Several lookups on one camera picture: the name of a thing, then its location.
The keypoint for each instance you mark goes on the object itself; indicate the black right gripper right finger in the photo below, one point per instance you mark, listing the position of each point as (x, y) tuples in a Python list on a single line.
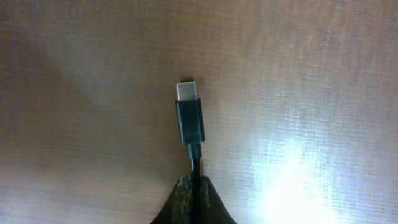
[(211, 209)]

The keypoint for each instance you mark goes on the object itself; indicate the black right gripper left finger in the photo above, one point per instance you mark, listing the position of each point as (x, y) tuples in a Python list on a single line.
[(179, 205)]

